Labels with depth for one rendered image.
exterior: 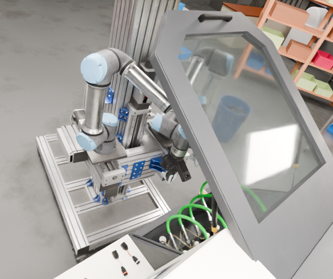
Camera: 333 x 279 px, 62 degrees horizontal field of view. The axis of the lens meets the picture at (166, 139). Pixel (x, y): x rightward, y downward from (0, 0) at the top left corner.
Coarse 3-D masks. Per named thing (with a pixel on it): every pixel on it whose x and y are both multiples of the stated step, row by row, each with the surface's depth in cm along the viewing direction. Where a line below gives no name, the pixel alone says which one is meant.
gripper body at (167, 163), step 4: (168, 148) 129; (168, 152) 132; (164, 156) 132; (168, 156) 130; (172, 156) 125; (184, 156) 126; (164, 160) 130; (168, 160) 130; (172, 160) 129; (160, 164) 134; (164, 164) 132; (168, 164) 129; (172, 164) 129; (164, 168) 132; (168, 168) 130; (172, 168) 128; (172, 172) 130
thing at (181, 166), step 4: (176, 160) 126; (180, 160) 127; (176, 164) 127; (180, 164) 126; (184, 164) 127; (176, 168) 127; (180, 168) 125; (184, 168) 127; (180, 172) 125; (184, 172) 126; (188, 172) 127; (180, 176) 126; (184, 176) 125; (188, 176) 126; (184, 180) 125
